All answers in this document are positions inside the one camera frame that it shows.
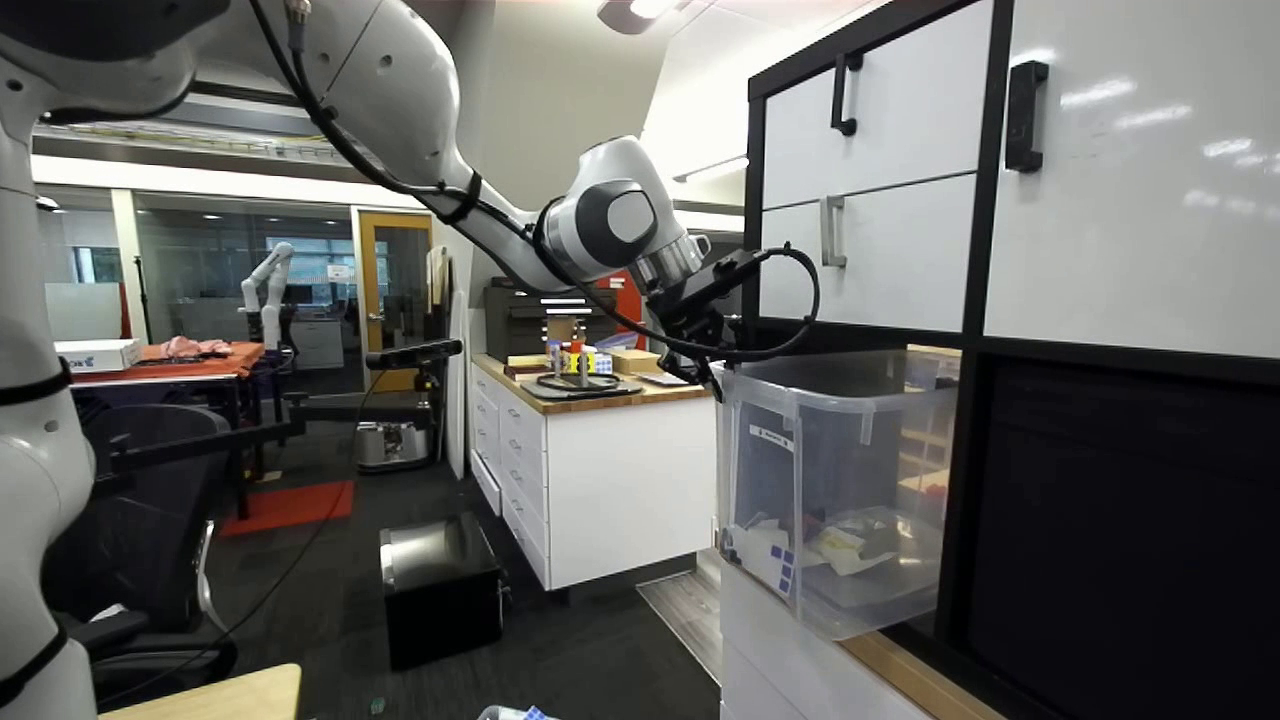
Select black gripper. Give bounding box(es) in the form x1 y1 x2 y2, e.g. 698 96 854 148
655 272 740 403

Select clear plastic storage container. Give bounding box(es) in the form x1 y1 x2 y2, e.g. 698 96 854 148
711 340 963 643

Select red object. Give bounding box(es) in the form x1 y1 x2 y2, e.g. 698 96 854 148
595 270 653 338

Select small colourful bottles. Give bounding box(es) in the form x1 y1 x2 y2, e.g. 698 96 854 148
555 333 599 384

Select round black tray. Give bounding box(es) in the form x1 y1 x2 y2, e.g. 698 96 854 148
517 368 648 403

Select white drawer cabinet wood top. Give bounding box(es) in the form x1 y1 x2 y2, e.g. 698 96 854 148
464 353 726 595

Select black printer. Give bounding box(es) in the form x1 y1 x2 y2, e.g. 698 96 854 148
479 272 595 362

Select white shelf cabinet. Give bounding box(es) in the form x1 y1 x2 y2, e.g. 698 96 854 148
738 0 1280 720

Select low white base cabinet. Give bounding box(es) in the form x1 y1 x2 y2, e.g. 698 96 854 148
711 544 1007 720

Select white floor device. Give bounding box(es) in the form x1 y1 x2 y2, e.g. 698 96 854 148
354 417 433 472

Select black box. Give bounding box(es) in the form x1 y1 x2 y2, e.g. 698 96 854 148
377 515 507 673

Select ceiling light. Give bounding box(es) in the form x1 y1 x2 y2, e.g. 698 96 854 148
595 0 687 42

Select red floor mat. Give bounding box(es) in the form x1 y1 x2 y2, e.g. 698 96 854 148
216 476 361 544

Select white cabinet door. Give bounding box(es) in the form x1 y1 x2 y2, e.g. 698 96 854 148
985 0 1280 362

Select red covered table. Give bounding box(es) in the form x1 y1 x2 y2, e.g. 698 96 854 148
53 340 280 523

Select light wooden table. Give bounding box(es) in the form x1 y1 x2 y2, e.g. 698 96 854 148
97 659 310 720

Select black office chair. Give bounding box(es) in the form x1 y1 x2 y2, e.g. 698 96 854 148
36 397 248 714

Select white flat box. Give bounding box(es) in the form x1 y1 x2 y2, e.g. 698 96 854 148
49 338 146 381

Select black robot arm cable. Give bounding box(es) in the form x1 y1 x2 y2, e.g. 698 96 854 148
243 0 824 368

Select white drawer grey handle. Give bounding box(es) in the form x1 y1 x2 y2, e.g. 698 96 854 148
755 171 979 338

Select white drawer black handle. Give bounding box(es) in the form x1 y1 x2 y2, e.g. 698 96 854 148
762 0 997 212

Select black door handle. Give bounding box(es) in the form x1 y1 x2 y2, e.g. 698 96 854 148
1004 57 1051 175

